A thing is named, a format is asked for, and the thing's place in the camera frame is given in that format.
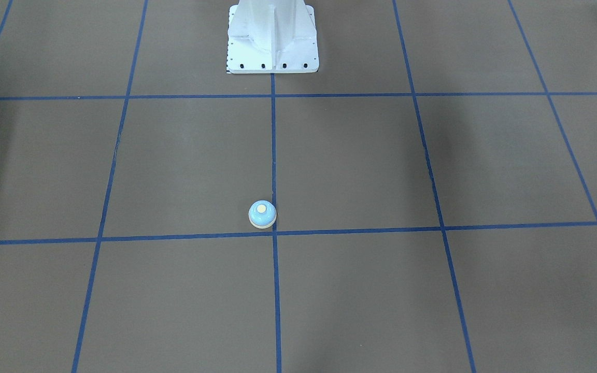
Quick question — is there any blue call bell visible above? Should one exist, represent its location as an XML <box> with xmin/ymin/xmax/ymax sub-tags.
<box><xmin>247</xmin><ymin>200</ymin><xmax>277</xmax><ymax>229</ymax></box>

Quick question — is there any white camera pole base plate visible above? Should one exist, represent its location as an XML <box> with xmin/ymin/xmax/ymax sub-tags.
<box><xmin>226</xmin><ymin>1</ymin><xmax>320</xmax><ymax>74</ymax></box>

